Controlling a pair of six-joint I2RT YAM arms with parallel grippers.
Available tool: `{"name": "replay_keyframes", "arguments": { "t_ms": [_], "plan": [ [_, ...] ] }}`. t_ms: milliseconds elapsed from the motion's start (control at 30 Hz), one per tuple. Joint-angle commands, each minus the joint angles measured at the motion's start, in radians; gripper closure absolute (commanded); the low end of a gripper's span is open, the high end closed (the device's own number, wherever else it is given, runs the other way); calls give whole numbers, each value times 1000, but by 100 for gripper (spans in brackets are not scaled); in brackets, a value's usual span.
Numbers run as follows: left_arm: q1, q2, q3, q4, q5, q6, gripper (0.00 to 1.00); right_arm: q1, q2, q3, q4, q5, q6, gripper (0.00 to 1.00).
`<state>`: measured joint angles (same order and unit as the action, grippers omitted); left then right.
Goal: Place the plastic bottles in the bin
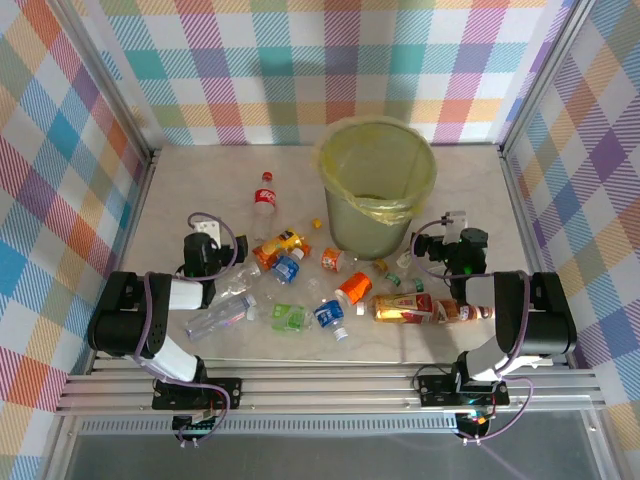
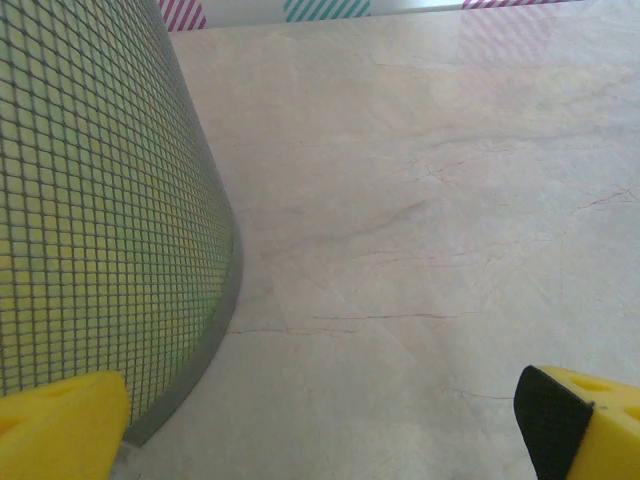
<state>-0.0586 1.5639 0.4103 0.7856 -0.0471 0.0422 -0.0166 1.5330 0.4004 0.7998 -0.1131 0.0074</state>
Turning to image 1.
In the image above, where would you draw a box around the crushed clear plastic bottle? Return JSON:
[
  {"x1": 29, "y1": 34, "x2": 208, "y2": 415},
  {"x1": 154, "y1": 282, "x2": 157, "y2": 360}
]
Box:
[{"x1": 212, "y1": 262, "x2": 264, "y2": 301}]

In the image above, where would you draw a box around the small green white label bottle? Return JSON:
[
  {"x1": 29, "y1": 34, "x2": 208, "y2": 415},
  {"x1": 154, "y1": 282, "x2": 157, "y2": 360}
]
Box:
[{"x1": 383, "y1": 271, "x2": 427, "y2": 295}]

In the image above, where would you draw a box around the yellow cap orange juice bottle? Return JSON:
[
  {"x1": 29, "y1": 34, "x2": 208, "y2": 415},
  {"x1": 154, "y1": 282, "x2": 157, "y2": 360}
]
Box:
[{"x1": 251, "y1": 218, "x2": 324, "y2": 267}]

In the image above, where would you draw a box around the blue label water bottle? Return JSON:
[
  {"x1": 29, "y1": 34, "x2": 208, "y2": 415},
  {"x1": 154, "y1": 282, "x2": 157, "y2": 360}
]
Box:
[
  {"x1": 304, "y1": 277, "x2": 350, "y2": 344},
  {"x1": 262, "y1": 246, "x2": 307, "y2": 291}
]

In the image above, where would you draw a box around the red label cola bottle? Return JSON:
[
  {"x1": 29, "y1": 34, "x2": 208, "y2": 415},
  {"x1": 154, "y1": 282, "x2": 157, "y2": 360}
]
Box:
[{"x1": 251, "y1": 170, "x2": 279, "y2": 241}]

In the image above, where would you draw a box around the gold red label bottle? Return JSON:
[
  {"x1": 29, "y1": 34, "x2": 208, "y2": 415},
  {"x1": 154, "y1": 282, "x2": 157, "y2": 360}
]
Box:
[{"x1": 354, "y1": 292, "x2": 435, "y2": 326}]

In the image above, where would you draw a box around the brown red label bottle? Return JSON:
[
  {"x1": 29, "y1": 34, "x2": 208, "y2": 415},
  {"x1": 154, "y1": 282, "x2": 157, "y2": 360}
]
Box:
[{"x1": 430, "y1": 298, "x2": 495, "y2": 325}]

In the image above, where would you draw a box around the long clear water bottle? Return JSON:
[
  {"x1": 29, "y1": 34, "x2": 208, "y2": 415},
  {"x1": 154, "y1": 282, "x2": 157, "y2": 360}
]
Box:
[{"x1": 183, "y1": 293, "x2": 259, "y2": 342}]

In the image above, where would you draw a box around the orange label drink bottle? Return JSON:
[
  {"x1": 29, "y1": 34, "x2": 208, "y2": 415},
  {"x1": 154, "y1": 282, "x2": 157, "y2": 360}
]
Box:
[{"x1": 335, "y1": 257, "x2": 390, "y2": 306}]

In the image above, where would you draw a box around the green label plastic bottle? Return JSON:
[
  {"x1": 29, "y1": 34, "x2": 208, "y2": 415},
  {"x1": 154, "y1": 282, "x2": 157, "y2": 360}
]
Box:
[{"x1": 257, "y1": 302, "x2": 316, "y2": 335}]

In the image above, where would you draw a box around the small orange label bottle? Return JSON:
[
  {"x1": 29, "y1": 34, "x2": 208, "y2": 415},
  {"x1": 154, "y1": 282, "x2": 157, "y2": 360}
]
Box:
[{"x1": 319, "y1": 246, "x2": 359, "y2": 275}]

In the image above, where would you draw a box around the translucent green waste bin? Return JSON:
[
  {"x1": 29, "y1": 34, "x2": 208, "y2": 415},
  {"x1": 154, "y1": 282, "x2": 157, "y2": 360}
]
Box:
[{"x1": 319, "y1": 117, "x2": 436, "y2": 261}]

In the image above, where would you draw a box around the yellow plastic bin liner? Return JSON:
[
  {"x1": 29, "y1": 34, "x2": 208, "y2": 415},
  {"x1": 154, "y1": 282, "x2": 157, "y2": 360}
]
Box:
[{"x1": 310, "y1": 115, "x2": 439, "y2": 226}]

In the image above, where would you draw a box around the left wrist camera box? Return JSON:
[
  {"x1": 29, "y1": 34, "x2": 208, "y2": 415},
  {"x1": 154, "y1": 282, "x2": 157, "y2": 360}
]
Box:
[{"x1": 192, "y1": 215, "x2": 225, "y2": 247}]

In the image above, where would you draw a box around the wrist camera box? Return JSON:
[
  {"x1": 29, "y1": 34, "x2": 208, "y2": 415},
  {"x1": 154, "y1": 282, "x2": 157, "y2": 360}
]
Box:
[
  {"x1": 442, "y1": 209, "x2": 469, "y2": 245},
  {"x1": 192, "y1": 215, "x2": 225, "y2": 247}
]

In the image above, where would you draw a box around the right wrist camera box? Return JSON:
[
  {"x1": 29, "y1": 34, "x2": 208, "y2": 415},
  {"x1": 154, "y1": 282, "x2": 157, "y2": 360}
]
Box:
[{"x1": 442, "y1": 209, "x2": 469, "y2": 245}]

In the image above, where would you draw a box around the aluminium side rail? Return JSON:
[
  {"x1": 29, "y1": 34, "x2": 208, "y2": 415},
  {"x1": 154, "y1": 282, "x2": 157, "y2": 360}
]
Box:
[
  {"x1": 499, "y1": 149, "x2": 571, "y2": 369},
  {"x1": 87, "y1": 149, "x2": 162, "y2": 374}
]

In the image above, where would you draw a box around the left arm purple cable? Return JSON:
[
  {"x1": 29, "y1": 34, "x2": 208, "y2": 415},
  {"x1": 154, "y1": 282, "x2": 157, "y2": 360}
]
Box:
[{"x1": 132, "y1": 210, "x2": 237, "y2": 447}]

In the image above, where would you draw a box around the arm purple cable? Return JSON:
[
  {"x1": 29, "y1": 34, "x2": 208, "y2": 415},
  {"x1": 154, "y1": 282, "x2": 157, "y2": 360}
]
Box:
[
  {"x1": 410, "y1": 217, "x2": 534, "y2": 446},
  {"x1": 132, "y1": 210, "x2": 237, "y2": 447}
]

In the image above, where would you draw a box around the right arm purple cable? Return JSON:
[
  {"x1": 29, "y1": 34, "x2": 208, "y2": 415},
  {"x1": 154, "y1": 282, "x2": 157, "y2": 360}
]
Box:
[{"x1": 410, "y1": 217, "x2": 534, "y2": 446}]

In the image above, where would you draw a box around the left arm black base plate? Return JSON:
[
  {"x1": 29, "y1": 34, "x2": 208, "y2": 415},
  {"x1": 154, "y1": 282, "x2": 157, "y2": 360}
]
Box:
[{"x1": 151, "y1": 375, "x2": 245, "y2": 412}]

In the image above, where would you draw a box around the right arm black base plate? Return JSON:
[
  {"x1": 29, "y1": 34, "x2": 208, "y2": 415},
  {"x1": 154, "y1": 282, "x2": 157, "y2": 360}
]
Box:
[{"x1": 416, "y1": 373, "x2": 511, "y2": 407}]

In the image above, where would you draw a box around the aluminium mounting rail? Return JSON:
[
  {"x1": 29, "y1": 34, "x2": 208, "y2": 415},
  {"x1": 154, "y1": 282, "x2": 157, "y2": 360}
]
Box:
[{"x1": 53, "y1": 360, "x2": 607, "y2": 417}]

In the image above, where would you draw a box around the slotted grey cable duct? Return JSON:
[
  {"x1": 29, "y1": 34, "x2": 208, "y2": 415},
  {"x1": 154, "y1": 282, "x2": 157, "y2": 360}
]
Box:
[{"x1": 74, "y1": 418, "x2": 464, "y2": 437}]

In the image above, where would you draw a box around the aluminium frame post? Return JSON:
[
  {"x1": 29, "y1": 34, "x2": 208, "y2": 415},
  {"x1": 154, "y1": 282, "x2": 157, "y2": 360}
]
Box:
[
  {"x1": 49, "y1": 0, "x2": 159, "y2": 161},
  {"x1": 497, "y1": 0, "x2": 599, "y2": 157}
]

